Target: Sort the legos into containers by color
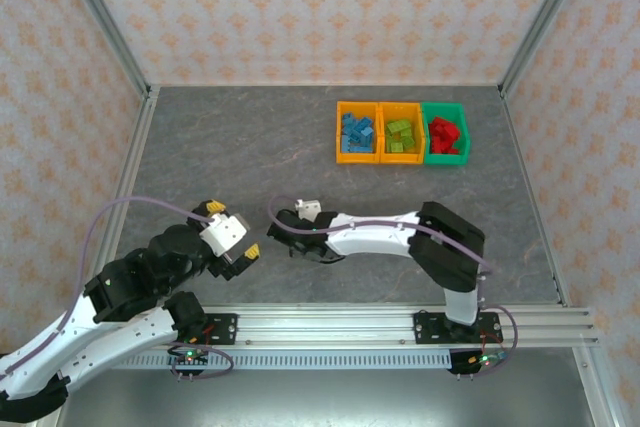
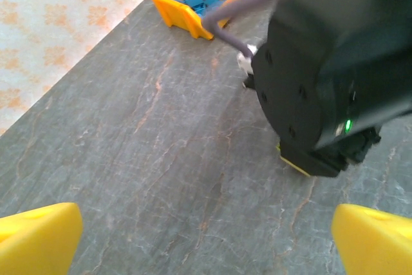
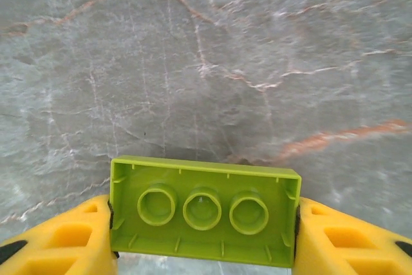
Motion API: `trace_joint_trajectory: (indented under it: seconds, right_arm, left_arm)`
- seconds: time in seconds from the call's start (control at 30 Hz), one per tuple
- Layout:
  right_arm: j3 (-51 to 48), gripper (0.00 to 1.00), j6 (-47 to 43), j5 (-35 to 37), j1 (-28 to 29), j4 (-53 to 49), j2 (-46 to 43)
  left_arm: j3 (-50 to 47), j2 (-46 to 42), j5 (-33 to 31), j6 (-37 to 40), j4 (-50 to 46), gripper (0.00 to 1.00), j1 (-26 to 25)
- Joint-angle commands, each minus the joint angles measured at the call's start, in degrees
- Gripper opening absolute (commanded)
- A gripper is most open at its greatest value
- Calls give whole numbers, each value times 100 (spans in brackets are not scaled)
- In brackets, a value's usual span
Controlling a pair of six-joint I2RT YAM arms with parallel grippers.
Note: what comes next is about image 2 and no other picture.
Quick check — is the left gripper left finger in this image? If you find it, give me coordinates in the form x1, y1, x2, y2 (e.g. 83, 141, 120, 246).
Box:
0, 202, 84, 275

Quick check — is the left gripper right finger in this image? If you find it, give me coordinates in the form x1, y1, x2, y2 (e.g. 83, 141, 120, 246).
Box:
331, 203, 412, 275

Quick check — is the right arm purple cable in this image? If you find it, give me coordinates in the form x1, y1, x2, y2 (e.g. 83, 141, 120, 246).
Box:
201, 0, 345, 59

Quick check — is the orange plastic bin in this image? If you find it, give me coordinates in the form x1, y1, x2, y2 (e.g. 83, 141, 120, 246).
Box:
144, 0, 245, 41

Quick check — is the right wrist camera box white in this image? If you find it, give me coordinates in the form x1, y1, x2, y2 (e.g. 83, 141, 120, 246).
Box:
236, 44, 260, 90

